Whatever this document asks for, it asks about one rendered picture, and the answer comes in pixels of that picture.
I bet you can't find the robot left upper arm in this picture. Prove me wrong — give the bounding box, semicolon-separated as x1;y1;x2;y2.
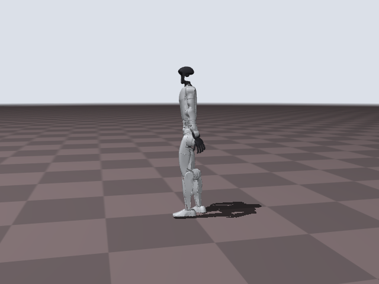
185;87;195;117

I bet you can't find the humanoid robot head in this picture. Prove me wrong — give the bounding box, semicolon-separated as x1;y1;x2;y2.
178;66;194;86

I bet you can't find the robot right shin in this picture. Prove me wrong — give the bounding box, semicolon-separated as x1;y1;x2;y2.
193;171;202;208

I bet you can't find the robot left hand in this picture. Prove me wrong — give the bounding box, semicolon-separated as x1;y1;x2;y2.
192;132;205;153

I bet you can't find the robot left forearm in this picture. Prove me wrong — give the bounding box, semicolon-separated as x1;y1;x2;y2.
188;109;199;137

